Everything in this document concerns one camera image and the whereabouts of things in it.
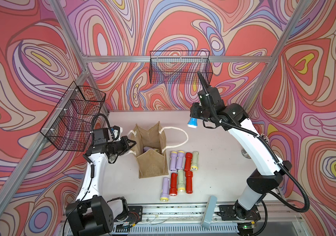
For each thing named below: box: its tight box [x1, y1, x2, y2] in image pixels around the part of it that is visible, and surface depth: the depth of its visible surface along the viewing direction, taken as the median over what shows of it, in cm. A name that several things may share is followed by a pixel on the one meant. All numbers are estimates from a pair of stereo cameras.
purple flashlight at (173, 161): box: [169, 150, 178, 172], surface depth 91 cm
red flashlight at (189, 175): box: [185, 171, 194, 194], surface depth 84 cm
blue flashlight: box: [187, 117, 198, 129], surface depth 69 cm
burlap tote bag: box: [130, 120, 169, 179], surface depth 85 cm
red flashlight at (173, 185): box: [168, 172, 178, 197], surface depth 83 cm
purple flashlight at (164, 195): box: [160, 177, 170, 202], surface depth 80 cm
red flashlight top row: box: [184, 151, 194, 172], surface depth 92 cm
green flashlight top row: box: [190, 150, 199, 171], surface depth 92 cm
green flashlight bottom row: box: [177, 169, 186, 192], surface depth 84 cm
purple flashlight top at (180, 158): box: [175, 150, 185, 170], surface depth 92 cm
